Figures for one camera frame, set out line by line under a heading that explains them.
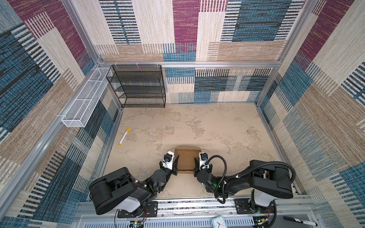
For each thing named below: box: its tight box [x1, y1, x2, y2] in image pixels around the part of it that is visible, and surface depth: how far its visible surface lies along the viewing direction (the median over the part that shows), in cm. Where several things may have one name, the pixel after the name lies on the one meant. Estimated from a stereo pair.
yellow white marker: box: [118, 127, 131, 146], surface depth 104 cm
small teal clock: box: [211, 215, 228, 228], surface depth 70 cm
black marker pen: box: [283, 216, 318, 227], surface depth 70 cm
